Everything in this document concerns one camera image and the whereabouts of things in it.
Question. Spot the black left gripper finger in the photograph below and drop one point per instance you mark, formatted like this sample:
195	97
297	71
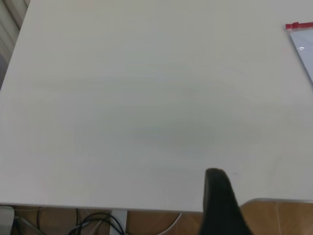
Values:
220	208

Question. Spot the clear zip bag red zipper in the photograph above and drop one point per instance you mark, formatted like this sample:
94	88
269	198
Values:
305	51

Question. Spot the red zipper slider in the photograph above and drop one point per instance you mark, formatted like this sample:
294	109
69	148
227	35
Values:
296	24

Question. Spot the white table leg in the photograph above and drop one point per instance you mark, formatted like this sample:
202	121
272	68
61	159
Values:
119	222

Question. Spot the grey box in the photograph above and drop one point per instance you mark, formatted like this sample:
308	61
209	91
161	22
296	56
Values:
6	220

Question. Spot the grey folded curtain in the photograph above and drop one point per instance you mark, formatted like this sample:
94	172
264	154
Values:
9	29

